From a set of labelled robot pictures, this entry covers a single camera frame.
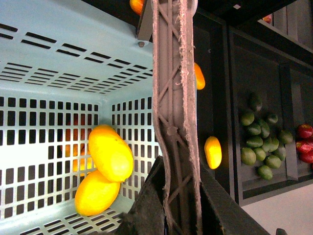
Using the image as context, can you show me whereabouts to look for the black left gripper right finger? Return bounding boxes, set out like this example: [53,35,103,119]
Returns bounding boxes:
[200,166,268,235]

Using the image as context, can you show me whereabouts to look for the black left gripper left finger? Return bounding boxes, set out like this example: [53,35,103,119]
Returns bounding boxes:
[115,156,165,235]

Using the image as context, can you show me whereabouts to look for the yellow mango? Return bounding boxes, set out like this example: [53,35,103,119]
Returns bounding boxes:
[74,170,120,216]
[204,136,222,169]
[194,62,205,90]

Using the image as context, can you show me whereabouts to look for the yellow lemon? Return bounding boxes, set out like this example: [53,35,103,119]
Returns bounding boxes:
[88,124,134,183]

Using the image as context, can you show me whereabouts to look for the brown basket handle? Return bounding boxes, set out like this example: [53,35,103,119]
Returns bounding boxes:
[137,0,202,235]

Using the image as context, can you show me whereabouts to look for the light blue plastic basket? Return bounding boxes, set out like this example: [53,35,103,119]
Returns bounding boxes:
[0,0,161,235]

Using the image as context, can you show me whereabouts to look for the green lime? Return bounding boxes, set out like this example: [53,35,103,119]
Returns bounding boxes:
[257,165,273,181]
[241,147,256,165]
[265,155,282,169]
[240,112,255,126]

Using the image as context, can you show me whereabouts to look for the red apple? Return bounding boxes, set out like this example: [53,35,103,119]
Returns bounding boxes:
[295,140,313,154]
[296,124,313,139]

